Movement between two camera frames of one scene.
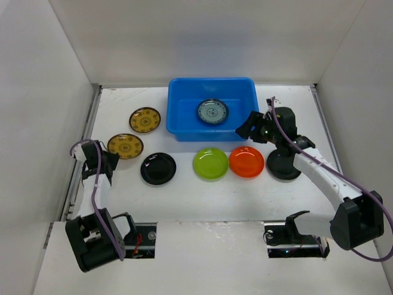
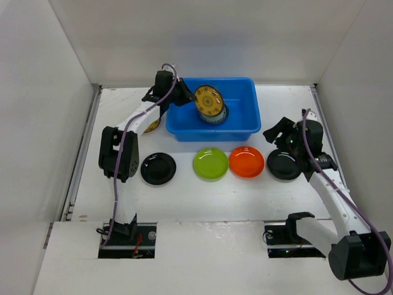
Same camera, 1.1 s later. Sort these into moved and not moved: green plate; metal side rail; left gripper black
Moved: left gripper black
Not moved: metal side rail; green plate
